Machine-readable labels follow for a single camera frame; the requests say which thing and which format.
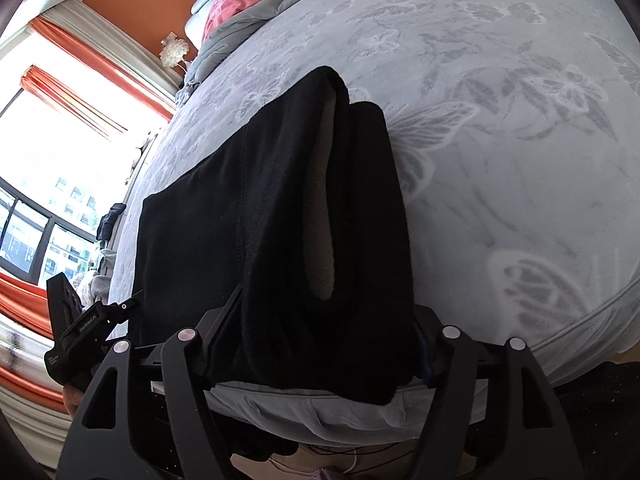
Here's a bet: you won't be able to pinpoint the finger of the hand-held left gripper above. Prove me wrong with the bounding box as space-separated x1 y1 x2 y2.
105 296 142 317

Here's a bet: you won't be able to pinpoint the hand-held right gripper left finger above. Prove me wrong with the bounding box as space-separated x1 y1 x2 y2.
54 284 247 480

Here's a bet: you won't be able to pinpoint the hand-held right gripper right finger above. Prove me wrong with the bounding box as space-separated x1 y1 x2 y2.
395 304 587 480

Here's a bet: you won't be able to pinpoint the black pants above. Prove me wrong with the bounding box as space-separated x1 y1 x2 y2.
134 65 424 407

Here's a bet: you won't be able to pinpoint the person's left hand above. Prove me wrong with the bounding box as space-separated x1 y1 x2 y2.
62 385 87 419

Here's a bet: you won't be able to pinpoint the dark cloth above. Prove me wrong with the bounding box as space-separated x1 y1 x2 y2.
96 202 126 242

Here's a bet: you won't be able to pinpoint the window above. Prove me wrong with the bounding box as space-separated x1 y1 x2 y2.
0 87 151 286

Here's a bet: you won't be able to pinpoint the bed with butterfly sheet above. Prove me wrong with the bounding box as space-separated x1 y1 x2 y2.
107 0 640 461

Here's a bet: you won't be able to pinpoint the orange curtain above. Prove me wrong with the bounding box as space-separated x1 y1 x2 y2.
20 16 175 138

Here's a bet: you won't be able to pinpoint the white feather lamp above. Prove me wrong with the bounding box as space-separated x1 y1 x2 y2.
159 36 192 70

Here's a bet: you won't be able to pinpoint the white curtain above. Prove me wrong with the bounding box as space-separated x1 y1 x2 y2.
42 0 177 108

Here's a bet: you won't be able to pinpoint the grey duvet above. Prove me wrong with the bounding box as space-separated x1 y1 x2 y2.
175 0 351 107

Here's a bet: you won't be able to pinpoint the light blue pillow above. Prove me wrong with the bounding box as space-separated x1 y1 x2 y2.
184 0 236 50

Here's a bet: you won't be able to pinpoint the pink pillow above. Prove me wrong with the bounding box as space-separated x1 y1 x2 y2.
202 0 279 42

